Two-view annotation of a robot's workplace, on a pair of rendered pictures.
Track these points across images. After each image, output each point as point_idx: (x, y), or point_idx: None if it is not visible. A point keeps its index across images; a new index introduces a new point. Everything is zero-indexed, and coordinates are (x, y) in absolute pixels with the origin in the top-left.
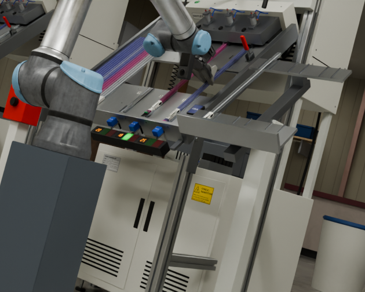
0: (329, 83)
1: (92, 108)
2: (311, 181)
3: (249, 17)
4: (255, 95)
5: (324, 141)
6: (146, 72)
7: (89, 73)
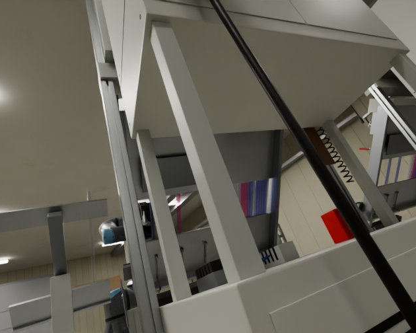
0: (128, 41)
1: (104, 312)
2: (207, 215)
3: None
4: (261, 98)
5: (170, 84)
6: None
7: None
